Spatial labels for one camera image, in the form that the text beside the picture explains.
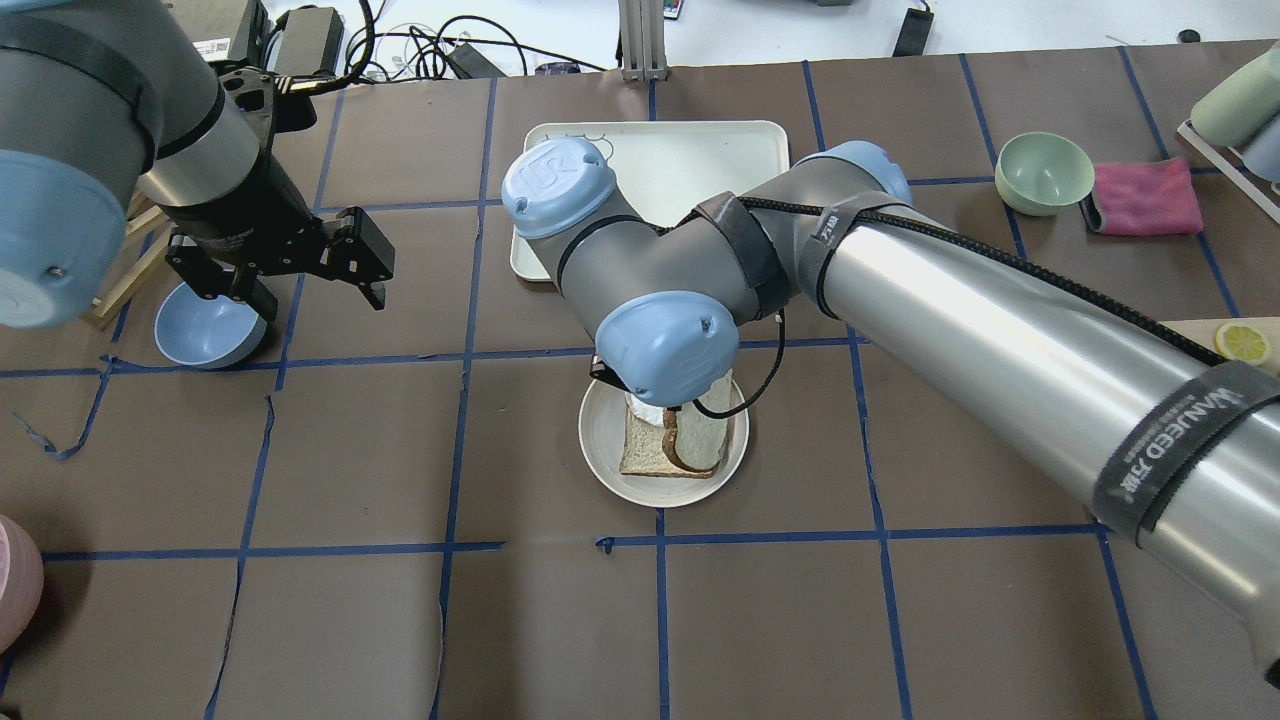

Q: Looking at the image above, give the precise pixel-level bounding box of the white wire cup rack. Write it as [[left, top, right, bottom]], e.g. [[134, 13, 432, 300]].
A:
[[1176, 120, 1279, 225]]

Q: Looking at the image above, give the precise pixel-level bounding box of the aluminium frame post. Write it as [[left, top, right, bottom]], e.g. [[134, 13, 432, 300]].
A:
[[618, 0, 669, 81]]

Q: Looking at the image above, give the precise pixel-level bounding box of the lemon half slice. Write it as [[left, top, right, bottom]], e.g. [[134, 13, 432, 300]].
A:
[[1213, 322, 1274, 366]]

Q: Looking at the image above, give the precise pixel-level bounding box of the fried egg toy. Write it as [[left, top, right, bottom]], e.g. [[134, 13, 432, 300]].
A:
[[625, 395, 667, 427]]

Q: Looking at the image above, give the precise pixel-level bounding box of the blue cup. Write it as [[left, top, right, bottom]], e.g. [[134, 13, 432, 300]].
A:
[[1242, 117, 1280, 184]]

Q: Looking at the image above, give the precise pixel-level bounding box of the white bear tray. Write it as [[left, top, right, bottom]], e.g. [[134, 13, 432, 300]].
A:
[[500, 120, 791, 282]]

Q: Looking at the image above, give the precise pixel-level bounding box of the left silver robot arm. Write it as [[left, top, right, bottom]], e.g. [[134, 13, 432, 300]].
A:
[[1, 1, 396, 329]]

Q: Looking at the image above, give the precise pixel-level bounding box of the brown-crust bread slice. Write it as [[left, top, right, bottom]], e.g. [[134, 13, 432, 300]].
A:
[[660, 402, 728, 478]]

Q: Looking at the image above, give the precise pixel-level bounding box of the black power adapter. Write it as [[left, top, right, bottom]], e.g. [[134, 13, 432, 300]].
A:
[[892, 8, 934, 58]]

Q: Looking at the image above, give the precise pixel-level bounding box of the blue bowl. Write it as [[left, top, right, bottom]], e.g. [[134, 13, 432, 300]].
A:
[[154, 283, 268, 370]]

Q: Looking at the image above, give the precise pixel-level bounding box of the green cup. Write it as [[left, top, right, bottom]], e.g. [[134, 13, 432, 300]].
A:
[[1189, 46, 1279, 146]]

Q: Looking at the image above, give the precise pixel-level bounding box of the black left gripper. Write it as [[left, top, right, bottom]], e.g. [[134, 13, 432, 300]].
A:
[[163, 179, 396, 323]]

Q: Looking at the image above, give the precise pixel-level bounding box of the bamboo cutting board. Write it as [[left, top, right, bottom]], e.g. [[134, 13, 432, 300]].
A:
[[1161, 316, 1279, 377]]

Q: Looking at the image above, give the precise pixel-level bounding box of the bread slice on plate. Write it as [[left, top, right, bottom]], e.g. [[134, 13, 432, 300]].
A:
[[620, 409, 696, 478]]

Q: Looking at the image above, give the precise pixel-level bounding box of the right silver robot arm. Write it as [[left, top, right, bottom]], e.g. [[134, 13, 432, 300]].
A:
[[500, 137, 1279, 685]]

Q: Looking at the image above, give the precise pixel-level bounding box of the white round plate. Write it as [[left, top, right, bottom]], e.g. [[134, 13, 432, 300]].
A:
[[579, 380, 751, 509]]

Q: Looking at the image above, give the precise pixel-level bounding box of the wooden rack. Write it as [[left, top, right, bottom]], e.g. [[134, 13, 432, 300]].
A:
[[79, 190, 170, 331]]

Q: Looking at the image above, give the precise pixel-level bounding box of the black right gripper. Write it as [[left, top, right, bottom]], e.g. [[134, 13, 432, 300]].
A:
[[588, 354, 631, 393]]

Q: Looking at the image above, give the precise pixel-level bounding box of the green bowl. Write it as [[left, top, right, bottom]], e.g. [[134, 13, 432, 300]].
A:
[[995, 132, 1096, 217]]

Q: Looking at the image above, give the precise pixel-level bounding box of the pink cloth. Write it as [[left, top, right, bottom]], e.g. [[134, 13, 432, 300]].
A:
[[1082, 158, 1204, 237]]

